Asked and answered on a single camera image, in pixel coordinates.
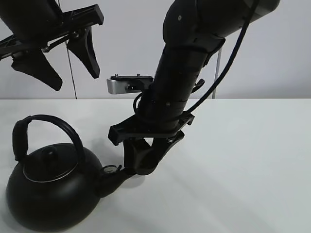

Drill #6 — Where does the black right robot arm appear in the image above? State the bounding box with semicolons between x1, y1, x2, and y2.
107;0;279;175

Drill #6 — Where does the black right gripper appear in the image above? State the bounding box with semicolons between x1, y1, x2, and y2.
108;83;195;176

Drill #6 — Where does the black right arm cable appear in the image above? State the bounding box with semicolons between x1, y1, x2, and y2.
182;0;260;115

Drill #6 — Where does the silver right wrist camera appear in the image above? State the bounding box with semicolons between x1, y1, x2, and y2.
106;74;154;95

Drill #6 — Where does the black kettle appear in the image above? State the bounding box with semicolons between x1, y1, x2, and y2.
6;115;134;232

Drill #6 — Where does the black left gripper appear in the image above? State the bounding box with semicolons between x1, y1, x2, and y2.
0;0;104;91

